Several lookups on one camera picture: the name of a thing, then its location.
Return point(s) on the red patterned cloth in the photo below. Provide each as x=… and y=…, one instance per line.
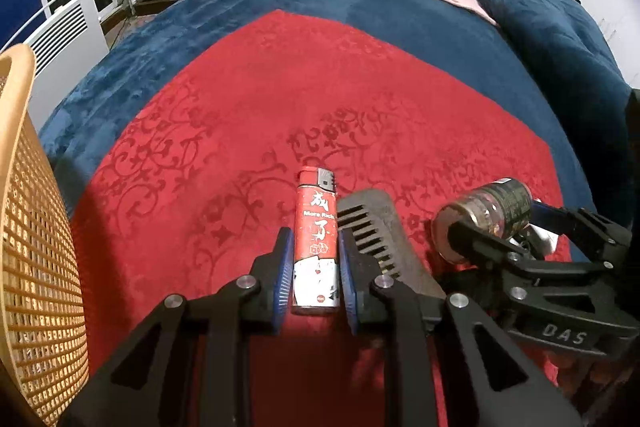
x=200, y=180

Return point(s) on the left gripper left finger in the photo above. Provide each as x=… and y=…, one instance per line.
x=186, y=363

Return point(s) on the white cylindrical bottle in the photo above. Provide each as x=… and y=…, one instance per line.
x=542, y=242

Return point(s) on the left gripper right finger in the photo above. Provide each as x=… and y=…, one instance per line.
x=444, y=357

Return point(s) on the white panel heater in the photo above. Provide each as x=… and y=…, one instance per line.
x=67, y=45

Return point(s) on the blue velvet blanket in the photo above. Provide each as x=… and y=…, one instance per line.
x=545, y=61

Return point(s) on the dark wooden comb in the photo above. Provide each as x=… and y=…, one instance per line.
x=373, y=219

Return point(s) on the orange mesh basket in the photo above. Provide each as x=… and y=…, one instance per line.
x=44, y=345

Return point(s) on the glass jar gold lid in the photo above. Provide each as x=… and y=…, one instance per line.
x=501, y=208

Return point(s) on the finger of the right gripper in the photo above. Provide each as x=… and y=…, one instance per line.
x=565, y=307
x=599, y=239

